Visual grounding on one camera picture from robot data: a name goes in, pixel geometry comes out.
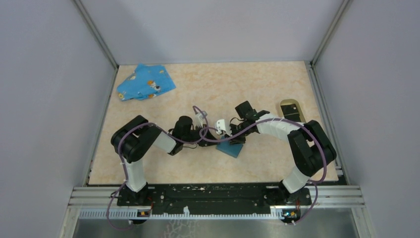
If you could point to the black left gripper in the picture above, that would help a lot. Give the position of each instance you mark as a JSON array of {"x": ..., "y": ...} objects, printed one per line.
[{"x": 207, "y": 143}]

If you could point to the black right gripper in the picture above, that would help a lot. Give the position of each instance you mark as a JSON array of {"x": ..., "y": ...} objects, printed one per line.
[{"x": 236, "y": 141}]

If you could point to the blue card holder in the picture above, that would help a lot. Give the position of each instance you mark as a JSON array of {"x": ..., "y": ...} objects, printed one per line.
[{"x": 230, "y": 150}]

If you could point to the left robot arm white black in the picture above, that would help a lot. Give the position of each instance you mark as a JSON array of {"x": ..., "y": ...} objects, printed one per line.
[{"x": 132, "y": 141}]

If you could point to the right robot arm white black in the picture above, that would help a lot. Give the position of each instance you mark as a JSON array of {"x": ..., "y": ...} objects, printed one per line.
[{"x": 311, "y": 148}]

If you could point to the gold oval tray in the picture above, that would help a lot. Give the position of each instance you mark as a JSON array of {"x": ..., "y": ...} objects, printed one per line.
[{"x": 293, "y": 101}]

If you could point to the blue patterned cloth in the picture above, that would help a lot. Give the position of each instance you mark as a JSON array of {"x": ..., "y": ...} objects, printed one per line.
[{"x": 145, "y": 82}]

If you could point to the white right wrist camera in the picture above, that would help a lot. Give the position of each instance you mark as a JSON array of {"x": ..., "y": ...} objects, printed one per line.
[{"x": 222, "y": 127}]

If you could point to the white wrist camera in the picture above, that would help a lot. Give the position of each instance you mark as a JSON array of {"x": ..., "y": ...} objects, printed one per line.
[
  {"x": 222, "y": 127},
  {"x": 202, "y": 119}
]

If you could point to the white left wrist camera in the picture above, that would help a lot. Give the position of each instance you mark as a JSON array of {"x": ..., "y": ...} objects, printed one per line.
[{"x": 202, "y": 119}]

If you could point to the right aluminium corner post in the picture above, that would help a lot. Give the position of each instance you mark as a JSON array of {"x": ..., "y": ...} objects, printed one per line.
[{"x": 343, "y": 8}]

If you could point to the aluminium corner post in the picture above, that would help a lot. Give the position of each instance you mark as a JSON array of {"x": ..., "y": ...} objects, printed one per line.
[
  {"x": 343, "y": 8},
  {"x": 93, "y": 29}
]

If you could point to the aluminium frame rail front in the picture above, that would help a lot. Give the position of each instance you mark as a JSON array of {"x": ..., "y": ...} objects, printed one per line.
[{"x": 323, "y": 197}]

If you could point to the white cable duct strip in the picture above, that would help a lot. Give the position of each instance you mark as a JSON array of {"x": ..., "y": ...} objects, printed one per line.
[{"x": 134, "y": 214}]

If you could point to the left aluminium corner post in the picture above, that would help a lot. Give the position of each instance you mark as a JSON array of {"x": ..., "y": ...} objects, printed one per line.
[{"x": 93, "y": 29}]

